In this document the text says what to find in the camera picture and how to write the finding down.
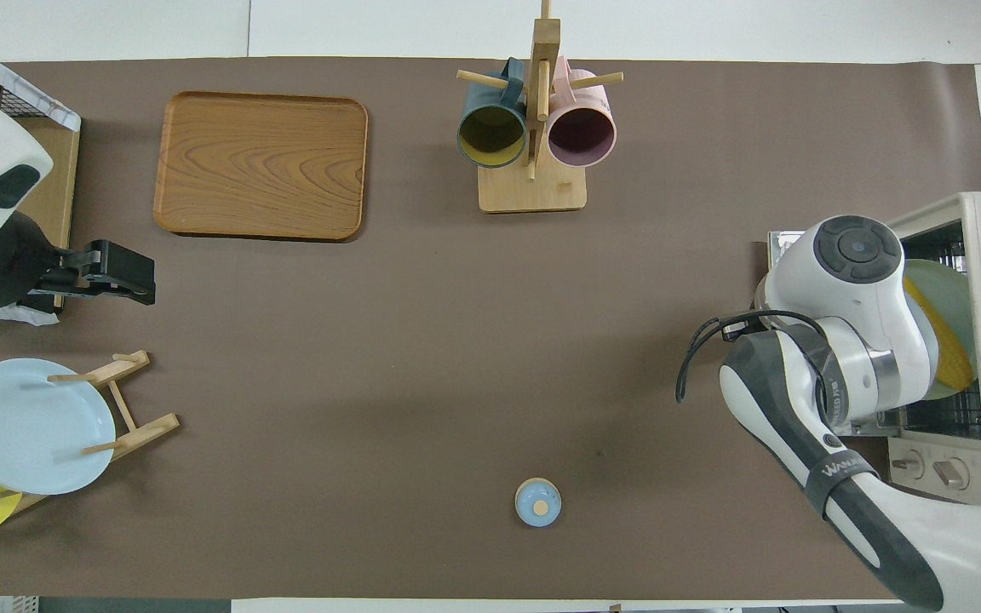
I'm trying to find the yellow corn cob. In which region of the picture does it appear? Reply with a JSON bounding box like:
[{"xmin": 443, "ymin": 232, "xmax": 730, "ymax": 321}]
[{"xmin": 904, "ymin": 277, "xmax": 977, "ymax": 394}]

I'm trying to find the light blue plate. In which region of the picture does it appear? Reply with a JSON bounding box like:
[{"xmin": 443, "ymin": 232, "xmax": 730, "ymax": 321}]
[{"xmin": 0, "ymin": 358, "xmax": 117, "ymax": 496}]

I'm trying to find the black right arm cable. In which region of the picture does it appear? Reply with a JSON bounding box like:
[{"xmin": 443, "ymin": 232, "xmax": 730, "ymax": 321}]
[{"xmin": 676, "ymin": 311, "xmax": 832, "ymax": 427}]

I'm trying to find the brown wooden tray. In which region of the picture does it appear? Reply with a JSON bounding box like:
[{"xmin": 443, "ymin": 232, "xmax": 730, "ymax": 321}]
[{"xmin": 153, "ymin": 92, "xmax": 370, "ymax": 243}]

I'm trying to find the wooden plate rack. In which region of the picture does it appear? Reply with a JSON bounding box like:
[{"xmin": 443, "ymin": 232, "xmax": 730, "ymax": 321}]
[{"xmin": 0, "ymin": 349, "xmax": 181, "ymax": 516}]

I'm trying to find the light wooden shelf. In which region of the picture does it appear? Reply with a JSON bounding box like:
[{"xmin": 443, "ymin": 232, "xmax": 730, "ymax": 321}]
[{"xmin": 0, "ymin": 68, "xmax": 81, "ymax": 295}]

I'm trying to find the white checked cloth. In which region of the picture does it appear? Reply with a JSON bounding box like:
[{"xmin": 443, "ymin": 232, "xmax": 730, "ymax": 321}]
[{"xmin": 0, "ymin": 32, "xmax": 83, "ymax": 133}]

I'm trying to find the wooden mug rack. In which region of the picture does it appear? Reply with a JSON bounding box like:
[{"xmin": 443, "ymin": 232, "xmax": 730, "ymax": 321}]
[{"xmin": 456, "ymin": 0, "xmax": 625, "ymax": 214}]

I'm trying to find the pink mug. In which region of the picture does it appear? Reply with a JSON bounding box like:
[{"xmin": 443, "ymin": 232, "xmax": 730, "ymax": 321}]
[{"xmin": 547, "ymin": 56, "xmax": 617, "ymax": 168}]

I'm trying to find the mint green plate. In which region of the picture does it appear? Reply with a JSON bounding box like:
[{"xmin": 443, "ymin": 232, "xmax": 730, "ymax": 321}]
[{"xmin": 904, "ymin": 258, "xmax": 978, "ymax": 401}]

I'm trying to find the small blue knobbed lid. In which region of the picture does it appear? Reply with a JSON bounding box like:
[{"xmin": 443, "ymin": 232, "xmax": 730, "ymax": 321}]
[{"xmin": 514, "ymin": 478, "xmax": 563, "ymax": 528}]

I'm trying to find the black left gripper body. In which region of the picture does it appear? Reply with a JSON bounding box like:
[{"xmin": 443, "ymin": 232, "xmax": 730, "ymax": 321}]
[{"xmin": 0, "ymin": 213, "xmax": 105, "ymax": 312}]

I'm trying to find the dark blue mug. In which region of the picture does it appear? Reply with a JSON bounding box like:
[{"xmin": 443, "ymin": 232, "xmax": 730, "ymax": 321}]
[{"xmin": 457, "ymin": 58, "xmax": 530, "ymax": 169}]

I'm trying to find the brown table mat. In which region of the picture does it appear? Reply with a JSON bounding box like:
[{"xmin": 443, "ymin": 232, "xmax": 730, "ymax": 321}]
[{"xmin": 0, "ymin": 57, "xmax": 981, "ymax": 601}]

